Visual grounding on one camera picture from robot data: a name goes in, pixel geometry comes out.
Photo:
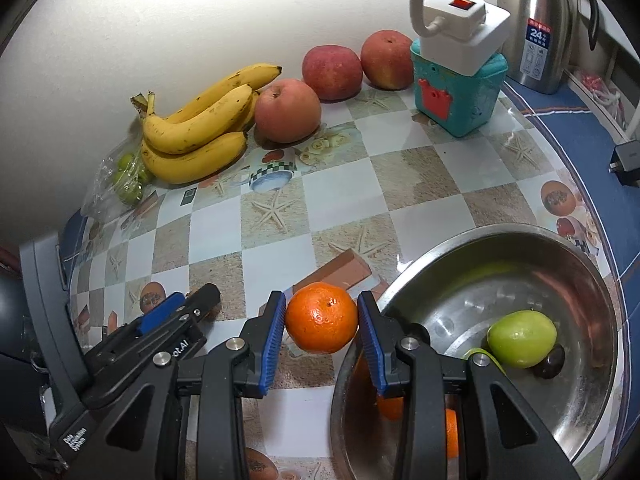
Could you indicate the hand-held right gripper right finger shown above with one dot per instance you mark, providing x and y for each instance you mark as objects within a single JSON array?
[{"x": 370, "y": 345}]

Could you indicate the teal plastic box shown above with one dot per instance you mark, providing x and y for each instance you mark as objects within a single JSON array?
[{"x": 457, "y": 95}]

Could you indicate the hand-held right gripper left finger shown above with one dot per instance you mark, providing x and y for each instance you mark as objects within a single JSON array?
[{"x": 272, "y": 340}]

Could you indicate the green mango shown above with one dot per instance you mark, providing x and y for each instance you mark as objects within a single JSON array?
[{"x": 497, "y": 366}]

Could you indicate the dark purple plum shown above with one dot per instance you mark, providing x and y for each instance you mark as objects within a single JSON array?
[{"x": 549, "y": 362}]

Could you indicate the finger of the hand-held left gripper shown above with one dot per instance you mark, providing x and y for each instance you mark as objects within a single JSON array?
[
  {"x": 202, "y": 300},
  {"x": 160, "y": 312}
]

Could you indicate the steel thermos kettle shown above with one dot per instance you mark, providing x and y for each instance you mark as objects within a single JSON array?
[{"x": 540, "y": 25}]

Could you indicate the blue tablecloth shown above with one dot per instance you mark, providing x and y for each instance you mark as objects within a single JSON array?
[{"x": 565, "y": 125}]

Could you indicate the white power strip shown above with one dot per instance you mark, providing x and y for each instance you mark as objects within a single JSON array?
[{"x": 460, "y": 30}]

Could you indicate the black charger adapter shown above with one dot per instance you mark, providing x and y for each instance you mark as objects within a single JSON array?
[{"x": 627, "y": 162}]

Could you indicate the round steel basin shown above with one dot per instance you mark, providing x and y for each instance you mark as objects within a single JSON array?
[{"x": 475, "y": 285}]

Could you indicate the orange mandarin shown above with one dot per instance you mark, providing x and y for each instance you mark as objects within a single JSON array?
[
  {"x": 322, "y": 317},
  {"x": 390, "y": 405},
  {"x": 451, "y": 432}
]

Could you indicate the red apple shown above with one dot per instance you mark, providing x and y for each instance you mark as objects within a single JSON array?
[
  {"x": 331, "y": 72},
  {"x": 287, "y": 110},
  {"x": 387, "y": 60}
]

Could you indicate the dark grey object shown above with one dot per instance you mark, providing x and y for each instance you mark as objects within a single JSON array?
[{"x": 15, "y": 320}]

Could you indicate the clear bag of green fruits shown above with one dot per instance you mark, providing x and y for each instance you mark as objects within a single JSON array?
[{"x": 122, "y": 180}]

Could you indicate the yellow banana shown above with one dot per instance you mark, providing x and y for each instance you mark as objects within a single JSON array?
[
  {"x": 235, "y": 82},
  {"x": 195, "y": 160},
  {"x": 248, "y": 110},
  {"x": 200, "y": 125}
]

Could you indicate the green apple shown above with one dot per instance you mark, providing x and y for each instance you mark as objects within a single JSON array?
[{"x": 521, "y": 338}]

